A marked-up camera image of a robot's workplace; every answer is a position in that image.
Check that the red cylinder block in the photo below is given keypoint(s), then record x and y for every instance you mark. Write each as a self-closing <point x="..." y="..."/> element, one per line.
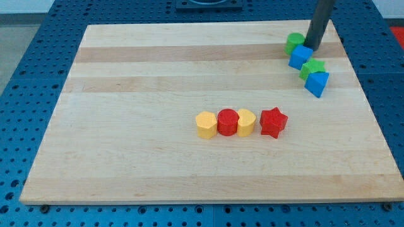
<point x="227" y="122"/>

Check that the green cylinder block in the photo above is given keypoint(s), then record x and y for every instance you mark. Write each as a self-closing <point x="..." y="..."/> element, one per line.
<point x="293" y="40"/>

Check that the green star block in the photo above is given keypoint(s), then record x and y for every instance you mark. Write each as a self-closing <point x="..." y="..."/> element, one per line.
<point x="311" y="66"/>

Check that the red object at right edge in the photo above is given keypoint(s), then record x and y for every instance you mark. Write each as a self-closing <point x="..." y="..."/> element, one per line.
<point x="398" y="32"/>

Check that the light wooden board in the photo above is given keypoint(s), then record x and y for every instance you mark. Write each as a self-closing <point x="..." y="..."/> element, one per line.
<point x="124" y="131"/>

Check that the yellow half-round block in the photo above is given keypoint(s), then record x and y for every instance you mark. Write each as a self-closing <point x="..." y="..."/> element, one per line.
<point x="246" y="122"/>

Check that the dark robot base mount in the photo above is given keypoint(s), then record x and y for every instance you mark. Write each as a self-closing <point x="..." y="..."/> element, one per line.
<point x="186" y="5"/>

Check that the red star block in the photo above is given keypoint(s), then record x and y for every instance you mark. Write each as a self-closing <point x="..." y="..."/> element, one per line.
<point x="272" y="122"/>

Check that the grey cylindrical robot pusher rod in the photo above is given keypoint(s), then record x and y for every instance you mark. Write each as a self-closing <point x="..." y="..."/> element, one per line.
<point x="318" y="24"/>

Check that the blue cube block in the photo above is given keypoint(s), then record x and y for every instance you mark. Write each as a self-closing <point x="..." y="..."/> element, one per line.
<point x="299" y="56"/>

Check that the yellow pentagon block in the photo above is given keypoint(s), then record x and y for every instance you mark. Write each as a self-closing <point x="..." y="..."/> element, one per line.
<point x="206" y="123"/>

